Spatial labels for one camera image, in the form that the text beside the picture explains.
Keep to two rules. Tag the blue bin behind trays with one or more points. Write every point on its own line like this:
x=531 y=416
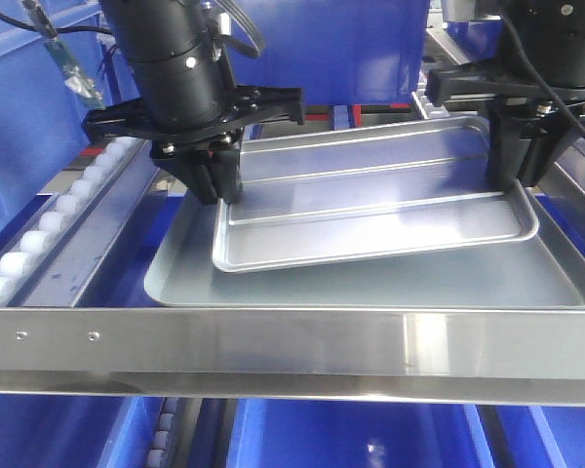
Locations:
x=337 y=52

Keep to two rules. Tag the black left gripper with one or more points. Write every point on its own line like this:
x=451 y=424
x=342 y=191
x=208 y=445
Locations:
x=184 y=129

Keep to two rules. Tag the far left white roller track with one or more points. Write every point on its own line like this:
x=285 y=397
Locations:
x=19 y=263

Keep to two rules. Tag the blue bin left upper shelf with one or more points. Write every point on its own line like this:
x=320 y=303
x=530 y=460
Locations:
x=40 y=118

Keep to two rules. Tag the steel front shelf rail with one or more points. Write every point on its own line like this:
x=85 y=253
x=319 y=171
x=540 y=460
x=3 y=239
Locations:
x=411 y=355

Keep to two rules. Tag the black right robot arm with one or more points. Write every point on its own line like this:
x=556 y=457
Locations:
x=536 y=79

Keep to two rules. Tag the green circuit board connector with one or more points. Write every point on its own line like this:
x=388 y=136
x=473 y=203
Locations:
x=73 y=74

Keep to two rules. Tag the blue bin below shelf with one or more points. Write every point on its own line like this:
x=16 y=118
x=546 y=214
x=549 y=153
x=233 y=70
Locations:
x=297 y=433

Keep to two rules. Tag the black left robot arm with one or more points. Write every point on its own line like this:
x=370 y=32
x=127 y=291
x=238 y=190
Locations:
x=176 y=44

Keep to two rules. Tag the silver ribbed metal tray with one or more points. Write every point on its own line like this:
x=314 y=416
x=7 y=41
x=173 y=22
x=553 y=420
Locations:
x=371 y=192

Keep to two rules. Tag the large grey metal tray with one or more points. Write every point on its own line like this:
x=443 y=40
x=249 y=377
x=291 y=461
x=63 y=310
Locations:
x=545 y=272

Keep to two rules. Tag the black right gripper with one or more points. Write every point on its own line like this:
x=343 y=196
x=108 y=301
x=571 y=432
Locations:
x=522 y=148

